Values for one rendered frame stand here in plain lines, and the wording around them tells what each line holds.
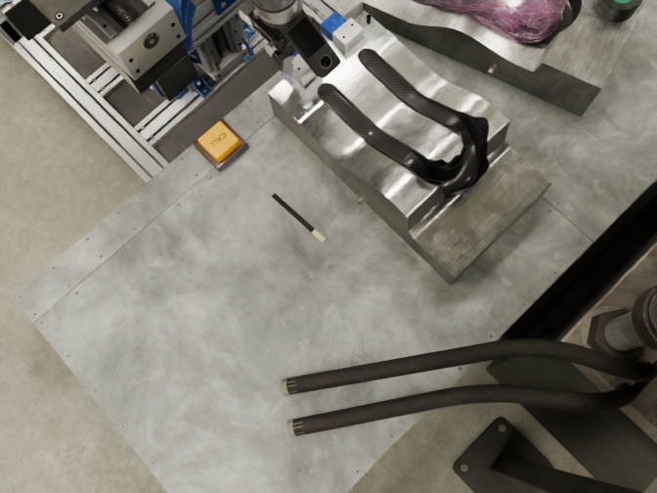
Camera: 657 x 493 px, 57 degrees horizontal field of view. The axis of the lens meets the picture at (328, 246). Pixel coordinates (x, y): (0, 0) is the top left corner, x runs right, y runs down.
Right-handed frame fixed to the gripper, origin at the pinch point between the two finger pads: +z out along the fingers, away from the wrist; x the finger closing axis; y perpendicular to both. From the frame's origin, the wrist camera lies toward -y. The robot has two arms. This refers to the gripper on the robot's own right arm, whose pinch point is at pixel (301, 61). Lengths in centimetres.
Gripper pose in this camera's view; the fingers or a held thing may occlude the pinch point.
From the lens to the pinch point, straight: 117.8
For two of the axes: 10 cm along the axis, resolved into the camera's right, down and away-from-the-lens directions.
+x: -7.2, 7.0, -0.1
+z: 0.6, 0.7, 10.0
